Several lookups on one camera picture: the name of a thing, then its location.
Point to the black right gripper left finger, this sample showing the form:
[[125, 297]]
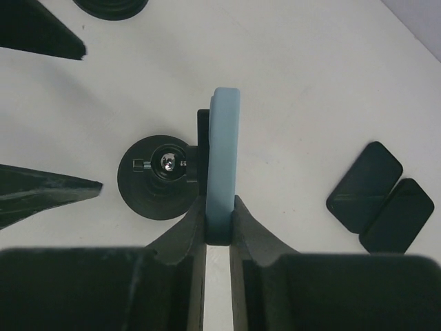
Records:
[[156, 287]]

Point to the black phone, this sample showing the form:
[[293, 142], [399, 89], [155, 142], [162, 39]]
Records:
[[400, 220], [360, 194]]

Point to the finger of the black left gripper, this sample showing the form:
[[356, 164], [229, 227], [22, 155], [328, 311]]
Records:
[[29, 26], [25, 192]]

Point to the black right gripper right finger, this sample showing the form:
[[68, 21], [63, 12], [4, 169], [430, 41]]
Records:
[[274, 287]]

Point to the black round-base phone stand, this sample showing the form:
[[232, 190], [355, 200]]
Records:
[[112, 10], [160, 176]]

